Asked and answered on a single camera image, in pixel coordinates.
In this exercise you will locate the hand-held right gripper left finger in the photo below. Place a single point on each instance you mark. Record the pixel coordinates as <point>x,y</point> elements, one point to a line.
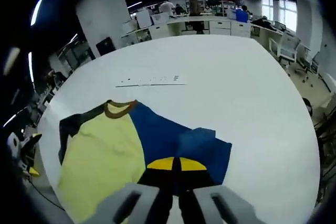
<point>131,205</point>

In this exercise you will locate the white mesh office chair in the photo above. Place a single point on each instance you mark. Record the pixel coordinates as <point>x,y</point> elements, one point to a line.
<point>305,58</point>
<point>287,48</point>

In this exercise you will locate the white square column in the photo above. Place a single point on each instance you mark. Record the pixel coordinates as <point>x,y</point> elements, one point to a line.
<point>102,16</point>

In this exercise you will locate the white appliance box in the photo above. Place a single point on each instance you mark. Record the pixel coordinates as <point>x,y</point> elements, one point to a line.
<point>144,19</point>

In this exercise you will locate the blue storage box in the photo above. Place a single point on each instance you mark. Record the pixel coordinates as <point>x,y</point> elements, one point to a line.
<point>242,16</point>

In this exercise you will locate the yellow blue grey garment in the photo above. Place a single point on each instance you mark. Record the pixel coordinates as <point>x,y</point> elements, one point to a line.
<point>105,150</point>

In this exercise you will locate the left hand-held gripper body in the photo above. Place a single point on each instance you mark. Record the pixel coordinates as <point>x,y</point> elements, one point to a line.
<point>14,146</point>

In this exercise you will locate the row of white cabinets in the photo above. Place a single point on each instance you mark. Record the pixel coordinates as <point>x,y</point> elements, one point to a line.
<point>218,27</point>

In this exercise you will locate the black box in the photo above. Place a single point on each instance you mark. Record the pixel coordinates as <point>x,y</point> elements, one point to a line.
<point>105,47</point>

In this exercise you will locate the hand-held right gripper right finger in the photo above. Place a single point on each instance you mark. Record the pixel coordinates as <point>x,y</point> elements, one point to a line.
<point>218,205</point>

